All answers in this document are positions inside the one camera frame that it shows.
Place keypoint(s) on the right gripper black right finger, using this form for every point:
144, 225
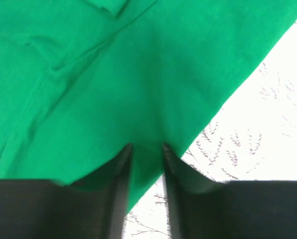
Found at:
200, 208

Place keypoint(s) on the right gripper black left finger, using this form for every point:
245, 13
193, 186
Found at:
92, 207

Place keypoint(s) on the floral patterned table mat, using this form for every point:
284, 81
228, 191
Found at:
262, 124

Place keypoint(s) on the green t shirt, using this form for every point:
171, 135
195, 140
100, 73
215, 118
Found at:
79, 79

